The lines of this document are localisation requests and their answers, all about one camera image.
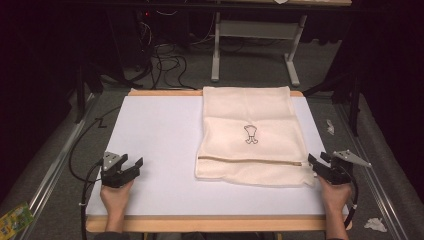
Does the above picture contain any green printed packet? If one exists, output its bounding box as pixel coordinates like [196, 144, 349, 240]
[0, 201, 36, 240]

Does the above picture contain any person's right hand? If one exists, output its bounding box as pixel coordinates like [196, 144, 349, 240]
[318, 176, 353, 213]

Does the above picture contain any cream mesh laundry bag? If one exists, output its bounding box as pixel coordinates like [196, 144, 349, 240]
[194, 85, 316, 188]

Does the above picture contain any metal floor rail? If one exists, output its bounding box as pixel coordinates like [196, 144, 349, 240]
[333, 103, 413, 240]
[24, 93, 98, 236]

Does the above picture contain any tangle of black floor cables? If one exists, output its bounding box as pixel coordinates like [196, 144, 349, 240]
[131, 9, 216, 92]

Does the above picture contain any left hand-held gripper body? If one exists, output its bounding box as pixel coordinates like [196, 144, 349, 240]
[100, 151, 141, 189]

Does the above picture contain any person's left hand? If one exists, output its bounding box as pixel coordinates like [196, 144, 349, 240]
[99, 181, 135, 218]

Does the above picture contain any white metal table frame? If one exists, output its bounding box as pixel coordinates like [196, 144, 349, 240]
[210, 0, 353, 88]

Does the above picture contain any thin black cable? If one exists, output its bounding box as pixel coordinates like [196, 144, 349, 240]
[68, 105, 122, 184]

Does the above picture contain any black metal stand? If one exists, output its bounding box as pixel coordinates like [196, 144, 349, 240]
[73, 62, 105, 125]
[302, 72, 364, 138]

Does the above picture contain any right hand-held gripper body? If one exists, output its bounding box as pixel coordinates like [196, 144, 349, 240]
[321, 149, 373, 186]

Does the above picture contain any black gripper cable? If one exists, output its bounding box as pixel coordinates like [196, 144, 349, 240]
[79, 159, 104, 240]
[343, 174, 360, 230]

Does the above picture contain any crumpled white paper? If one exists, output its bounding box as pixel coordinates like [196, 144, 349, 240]
[363, 217, 389, 234]

